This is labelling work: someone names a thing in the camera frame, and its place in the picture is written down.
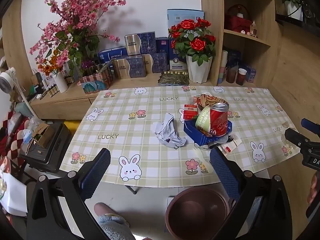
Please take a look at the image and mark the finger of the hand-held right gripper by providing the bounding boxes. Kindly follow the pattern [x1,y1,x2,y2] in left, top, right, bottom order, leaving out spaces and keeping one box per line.
[301,118,320,132]
[284,128,313,150]

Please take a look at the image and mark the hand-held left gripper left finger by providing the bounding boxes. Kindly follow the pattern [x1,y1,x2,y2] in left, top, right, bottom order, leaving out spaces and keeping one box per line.
[26,148,112,240]

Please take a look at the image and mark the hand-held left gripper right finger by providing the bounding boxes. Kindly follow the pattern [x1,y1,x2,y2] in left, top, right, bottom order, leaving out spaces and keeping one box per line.
[209,148,293,240]

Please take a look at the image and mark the white label packet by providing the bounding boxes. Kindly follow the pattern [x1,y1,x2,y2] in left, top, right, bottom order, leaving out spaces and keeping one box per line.
[218,140,242,155]

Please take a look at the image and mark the white plastic strip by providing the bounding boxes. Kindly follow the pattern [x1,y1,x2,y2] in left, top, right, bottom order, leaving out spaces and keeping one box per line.
[192,146,213,173]

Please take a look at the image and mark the black plastic fork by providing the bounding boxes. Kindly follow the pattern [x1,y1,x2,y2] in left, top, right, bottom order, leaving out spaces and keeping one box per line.
[209,134,234,150]

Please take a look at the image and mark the brown plastic trash bin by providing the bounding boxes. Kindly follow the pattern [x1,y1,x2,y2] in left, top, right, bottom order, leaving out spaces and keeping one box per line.
[165,187,237,240]

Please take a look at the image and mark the red soda can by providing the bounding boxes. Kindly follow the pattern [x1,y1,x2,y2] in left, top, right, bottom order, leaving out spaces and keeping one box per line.
[209,102,230,137]

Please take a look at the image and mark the blue cardboard box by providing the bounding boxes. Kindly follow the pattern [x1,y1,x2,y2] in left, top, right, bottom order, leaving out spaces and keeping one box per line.
[183,119,233,148]

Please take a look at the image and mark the green yogurt cup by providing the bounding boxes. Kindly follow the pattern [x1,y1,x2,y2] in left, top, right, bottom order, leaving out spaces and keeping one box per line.
[195,105,213,133]

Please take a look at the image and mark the red cigarette pack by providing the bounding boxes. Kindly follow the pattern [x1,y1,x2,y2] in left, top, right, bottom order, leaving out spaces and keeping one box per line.
[184,104,198,123]

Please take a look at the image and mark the orange snack wrapper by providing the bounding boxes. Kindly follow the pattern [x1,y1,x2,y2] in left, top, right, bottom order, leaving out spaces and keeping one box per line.
[191,93,229,112]

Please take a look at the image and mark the person's right hand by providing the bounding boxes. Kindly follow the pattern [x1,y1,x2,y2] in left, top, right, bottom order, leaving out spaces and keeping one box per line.
[308,173,318,204]

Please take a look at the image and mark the black suitcase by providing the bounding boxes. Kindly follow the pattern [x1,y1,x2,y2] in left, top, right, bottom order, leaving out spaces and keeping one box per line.
[19,122,73,173]

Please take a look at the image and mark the checked bunny tablecloth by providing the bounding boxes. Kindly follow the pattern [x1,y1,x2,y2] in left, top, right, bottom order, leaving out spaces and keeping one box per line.
[59,85,302,188]

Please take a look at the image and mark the person's leg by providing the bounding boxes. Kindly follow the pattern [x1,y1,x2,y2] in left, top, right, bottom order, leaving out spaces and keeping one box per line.
[94,202,137,240]

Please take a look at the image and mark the small cardboard box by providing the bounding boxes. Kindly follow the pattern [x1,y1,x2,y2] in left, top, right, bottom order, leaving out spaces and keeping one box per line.
[31,124,54,148]

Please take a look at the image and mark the small blue carton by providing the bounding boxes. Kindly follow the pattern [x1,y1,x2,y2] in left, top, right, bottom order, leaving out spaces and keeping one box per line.
[244,65,257,82]

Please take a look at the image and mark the wooden sideboard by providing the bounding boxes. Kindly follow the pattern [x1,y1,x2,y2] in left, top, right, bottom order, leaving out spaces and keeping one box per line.
[30,72,218,120]

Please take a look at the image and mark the brown cup with white lid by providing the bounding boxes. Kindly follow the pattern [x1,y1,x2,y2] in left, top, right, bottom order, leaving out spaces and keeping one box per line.
[236,68,248,85]

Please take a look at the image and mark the clear plastic bags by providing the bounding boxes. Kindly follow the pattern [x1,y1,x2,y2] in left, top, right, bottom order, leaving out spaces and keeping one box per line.
[15,112,45,143]

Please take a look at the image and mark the white paper sheet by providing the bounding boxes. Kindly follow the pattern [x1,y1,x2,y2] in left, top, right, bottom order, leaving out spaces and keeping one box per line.
[0,172,28,217]

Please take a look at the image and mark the painted wavy-edge planter box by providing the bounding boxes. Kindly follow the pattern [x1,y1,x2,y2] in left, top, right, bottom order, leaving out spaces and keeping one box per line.
[79,64,114,95]

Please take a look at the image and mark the brown tumbler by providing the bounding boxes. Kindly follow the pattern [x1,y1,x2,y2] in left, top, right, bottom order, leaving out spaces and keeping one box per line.
[226,67,237,83]

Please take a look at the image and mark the row of small brown bottles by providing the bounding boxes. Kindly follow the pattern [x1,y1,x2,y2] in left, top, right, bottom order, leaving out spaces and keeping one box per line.
[41,76,75,98]

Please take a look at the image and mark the red checkered cloth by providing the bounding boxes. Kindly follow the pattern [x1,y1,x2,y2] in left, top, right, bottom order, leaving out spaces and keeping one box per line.
[0,110,30,160]

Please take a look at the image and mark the white ribbed vase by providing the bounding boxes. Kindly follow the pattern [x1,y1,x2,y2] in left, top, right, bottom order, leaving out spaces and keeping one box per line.
[54,71,68,93]

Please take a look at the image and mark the blue printed box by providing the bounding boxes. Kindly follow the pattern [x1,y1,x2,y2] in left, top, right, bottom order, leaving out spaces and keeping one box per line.
[226,51,242,68]

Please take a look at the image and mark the black shelf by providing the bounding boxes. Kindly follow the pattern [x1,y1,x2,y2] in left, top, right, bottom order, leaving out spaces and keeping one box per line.
[275,14,320,33]

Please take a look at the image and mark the stack of pastel cups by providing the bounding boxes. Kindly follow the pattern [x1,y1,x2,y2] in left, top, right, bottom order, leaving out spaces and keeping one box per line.
[217,50,228,84]

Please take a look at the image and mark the white angular flower pot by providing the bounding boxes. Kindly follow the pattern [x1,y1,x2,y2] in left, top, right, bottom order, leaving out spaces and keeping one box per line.
[185,55,213,83]

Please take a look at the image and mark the ornate gold-rimmed tray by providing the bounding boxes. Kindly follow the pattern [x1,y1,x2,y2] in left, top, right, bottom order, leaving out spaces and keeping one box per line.
[159,71,190,87]

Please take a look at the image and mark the purple flowers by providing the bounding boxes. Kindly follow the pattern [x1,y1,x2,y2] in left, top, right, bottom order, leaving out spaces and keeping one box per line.
[80,58,95,70]

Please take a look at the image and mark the gold navy gift box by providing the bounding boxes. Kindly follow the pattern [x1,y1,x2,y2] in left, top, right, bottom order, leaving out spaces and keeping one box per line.
[111,56,146,79]
[124,32,156,56]

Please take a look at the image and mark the kraft paper bag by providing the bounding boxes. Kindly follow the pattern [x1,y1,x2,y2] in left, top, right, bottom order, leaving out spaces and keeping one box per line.
[31,69,44,88]

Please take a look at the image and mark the white square pot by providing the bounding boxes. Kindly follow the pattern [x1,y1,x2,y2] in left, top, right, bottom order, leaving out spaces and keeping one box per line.
[285,0,303,20]

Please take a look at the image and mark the orange flowers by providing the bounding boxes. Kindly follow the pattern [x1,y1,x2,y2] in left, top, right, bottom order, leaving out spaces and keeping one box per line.
[37,55,63,77]

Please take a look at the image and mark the blue white flat box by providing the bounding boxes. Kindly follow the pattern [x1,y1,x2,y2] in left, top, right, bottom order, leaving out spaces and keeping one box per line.
[98,47,128,65]

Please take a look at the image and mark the blue box with round seal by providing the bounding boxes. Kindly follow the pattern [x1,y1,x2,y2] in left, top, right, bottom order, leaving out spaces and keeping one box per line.
[169,39,189,71]

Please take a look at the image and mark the navy patterned box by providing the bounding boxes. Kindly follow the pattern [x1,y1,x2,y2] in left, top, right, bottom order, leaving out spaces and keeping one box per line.
[143,53,167,74]

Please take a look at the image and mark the red basket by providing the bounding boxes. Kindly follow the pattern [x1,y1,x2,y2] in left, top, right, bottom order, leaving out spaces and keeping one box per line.
[226,4,252,32]

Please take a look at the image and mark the white desk fan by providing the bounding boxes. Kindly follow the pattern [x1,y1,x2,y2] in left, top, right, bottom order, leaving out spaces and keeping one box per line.
[0,67,18,92]

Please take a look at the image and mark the red rose plant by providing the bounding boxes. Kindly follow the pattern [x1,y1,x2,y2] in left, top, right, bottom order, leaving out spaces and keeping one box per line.
[168,18,217,67]

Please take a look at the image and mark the dark blue box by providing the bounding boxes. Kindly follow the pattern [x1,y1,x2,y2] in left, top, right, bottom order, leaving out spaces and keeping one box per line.
[155,37,170,54]

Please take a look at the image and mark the wooden shelf unit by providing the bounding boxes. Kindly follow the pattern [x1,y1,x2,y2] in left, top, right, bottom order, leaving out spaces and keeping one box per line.
[200,0,278,88]

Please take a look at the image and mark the large light blue box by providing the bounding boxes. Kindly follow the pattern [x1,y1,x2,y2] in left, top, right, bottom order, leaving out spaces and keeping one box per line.
[167,9,204,40]

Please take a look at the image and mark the pink blossom plant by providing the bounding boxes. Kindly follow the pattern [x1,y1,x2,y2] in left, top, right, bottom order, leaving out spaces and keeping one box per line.
[29,0,127,80]

